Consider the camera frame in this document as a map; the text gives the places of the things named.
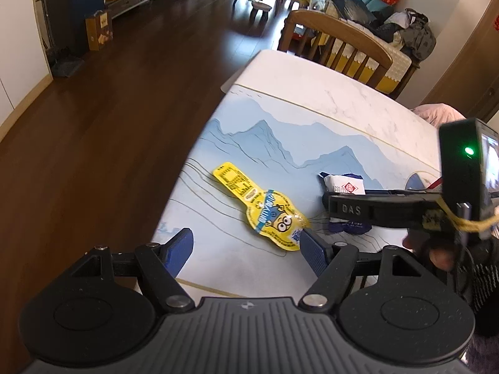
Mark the blue mountain print table mat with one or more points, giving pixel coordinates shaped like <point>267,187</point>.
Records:
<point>273,144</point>

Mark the wooden door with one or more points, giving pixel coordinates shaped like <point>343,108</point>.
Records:
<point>471,66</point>

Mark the wooden dining chair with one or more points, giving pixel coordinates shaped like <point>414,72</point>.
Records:
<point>312,17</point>

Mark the person's right hand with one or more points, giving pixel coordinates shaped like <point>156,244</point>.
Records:
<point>440,259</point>

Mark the pink padded cushion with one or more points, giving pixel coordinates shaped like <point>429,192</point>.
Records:
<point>438,113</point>

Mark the brown gift bag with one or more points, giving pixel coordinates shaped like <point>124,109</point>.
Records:
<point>98,31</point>

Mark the pile of dark clothes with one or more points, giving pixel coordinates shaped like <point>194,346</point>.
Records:
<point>419,37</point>

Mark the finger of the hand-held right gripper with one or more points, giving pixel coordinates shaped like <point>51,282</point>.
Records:
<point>330,207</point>

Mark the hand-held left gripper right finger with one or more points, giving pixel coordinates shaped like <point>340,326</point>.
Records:
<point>314,252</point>

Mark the dark blue sofa cushion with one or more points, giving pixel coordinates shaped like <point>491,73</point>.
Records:
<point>354,7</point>

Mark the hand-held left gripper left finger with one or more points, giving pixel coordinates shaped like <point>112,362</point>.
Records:
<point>179,250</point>

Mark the white packet with red logo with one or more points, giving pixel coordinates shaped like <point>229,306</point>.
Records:
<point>347,185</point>

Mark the dark side cabinet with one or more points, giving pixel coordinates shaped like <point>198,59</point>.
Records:
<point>74,4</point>

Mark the red cardboard box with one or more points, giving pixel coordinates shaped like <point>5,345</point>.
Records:
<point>434,183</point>

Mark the small round dark stool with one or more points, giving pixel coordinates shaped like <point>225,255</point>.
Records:
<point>260,6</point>

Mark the yellow cartoon jelly pouch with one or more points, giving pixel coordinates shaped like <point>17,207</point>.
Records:
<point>273,212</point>

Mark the person's right forearm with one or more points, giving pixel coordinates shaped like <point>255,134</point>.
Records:
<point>485,292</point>

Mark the sofa with yellow white cover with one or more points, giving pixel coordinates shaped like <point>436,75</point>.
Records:
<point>397,64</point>

